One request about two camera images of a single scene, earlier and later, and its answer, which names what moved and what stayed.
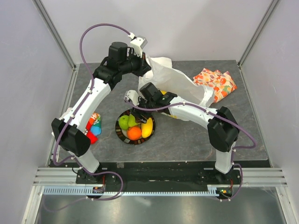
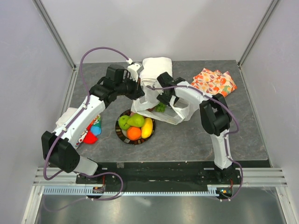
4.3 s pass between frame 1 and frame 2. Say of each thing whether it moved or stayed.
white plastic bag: moved
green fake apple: stayed
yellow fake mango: stayed
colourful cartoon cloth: stayed
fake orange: stayed
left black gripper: moved
